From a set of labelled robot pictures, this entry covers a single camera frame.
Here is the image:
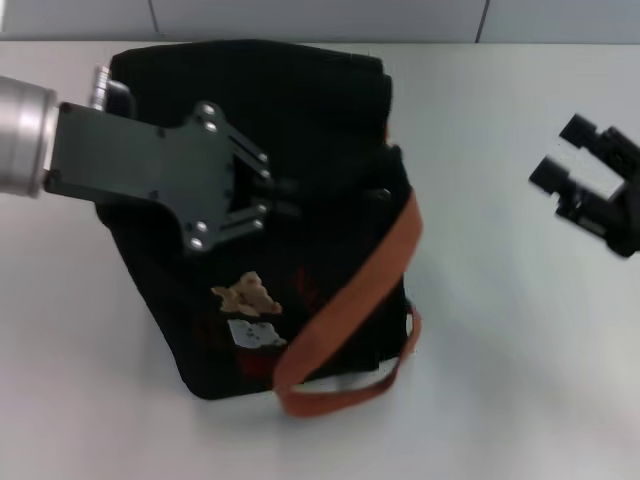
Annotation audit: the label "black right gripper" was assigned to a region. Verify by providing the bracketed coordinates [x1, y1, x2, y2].
[528, 113, 640, 259]

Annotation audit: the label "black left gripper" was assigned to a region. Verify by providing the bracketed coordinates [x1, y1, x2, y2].
[46, 101, 304, 256]

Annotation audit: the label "black food bag orange handles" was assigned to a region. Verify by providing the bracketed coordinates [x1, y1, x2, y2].
[94, 38, 425, 417]

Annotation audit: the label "left gripper connector cable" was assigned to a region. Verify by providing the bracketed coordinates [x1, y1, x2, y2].
[88, 64, 139, 122]

